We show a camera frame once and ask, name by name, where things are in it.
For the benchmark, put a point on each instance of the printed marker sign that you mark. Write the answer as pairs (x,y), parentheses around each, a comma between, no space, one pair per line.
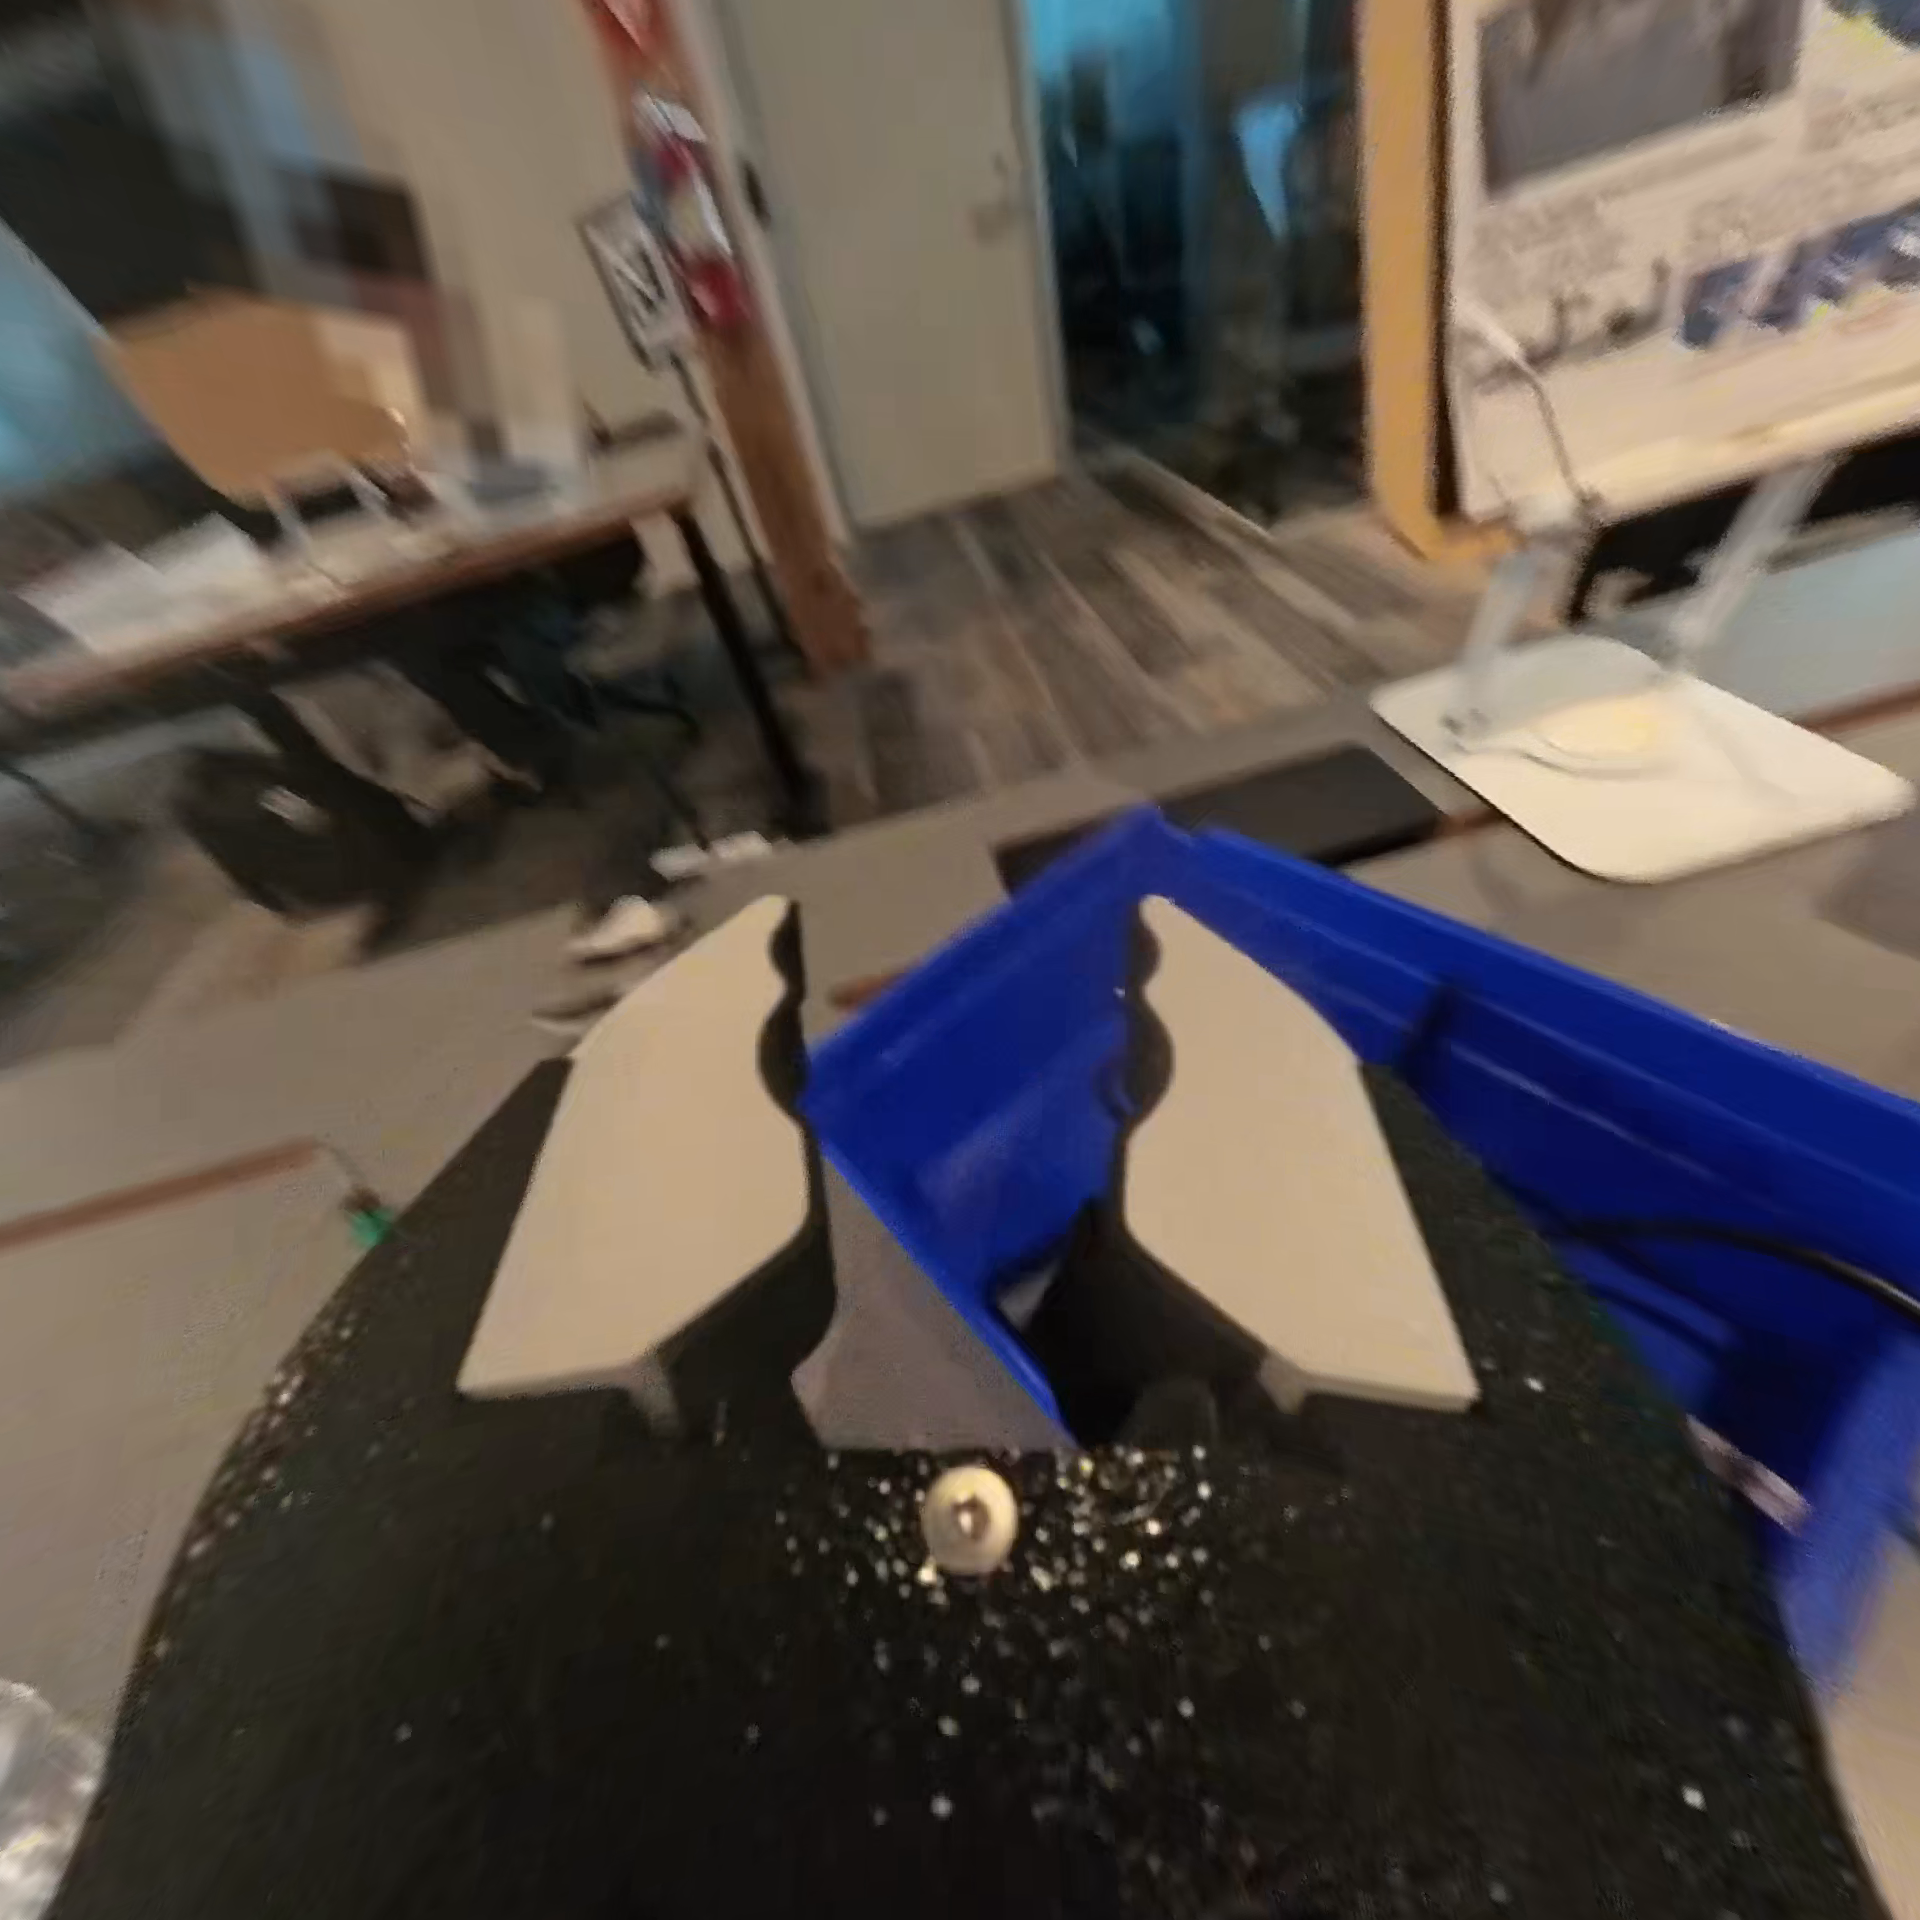
(638,277)

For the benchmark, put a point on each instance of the black white wavy part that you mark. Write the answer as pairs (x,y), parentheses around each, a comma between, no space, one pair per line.
(623,930)

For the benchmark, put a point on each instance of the blue plastic bin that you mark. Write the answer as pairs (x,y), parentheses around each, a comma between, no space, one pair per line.
(962,1080)

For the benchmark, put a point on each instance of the instruction sheet on stand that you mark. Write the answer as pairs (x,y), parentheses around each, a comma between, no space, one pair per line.
(1694,780)

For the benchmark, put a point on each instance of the cardboard box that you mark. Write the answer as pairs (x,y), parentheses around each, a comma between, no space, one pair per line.
(255,389)

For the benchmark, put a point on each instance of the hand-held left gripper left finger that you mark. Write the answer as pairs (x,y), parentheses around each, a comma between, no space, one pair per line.
(646,1184)

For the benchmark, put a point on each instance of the clear plastic bag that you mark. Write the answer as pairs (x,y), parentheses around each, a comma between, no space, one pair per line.
(37,1786)

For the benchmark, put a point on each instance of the grey door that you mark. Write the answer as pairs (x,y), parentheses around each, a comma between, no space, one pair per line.
(902,299)

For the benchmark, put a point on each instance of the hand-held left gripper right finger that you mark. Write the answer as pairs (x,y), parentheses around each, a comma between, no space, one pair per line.
(1276,1184)

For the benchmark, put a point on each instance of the instruction poster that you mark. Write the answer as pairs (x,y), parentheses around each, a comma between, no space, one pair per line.
(1652,299)

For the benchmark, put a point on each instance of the wooden office table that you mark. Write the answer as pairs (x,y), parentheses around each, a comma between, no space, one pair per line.
(495,532)

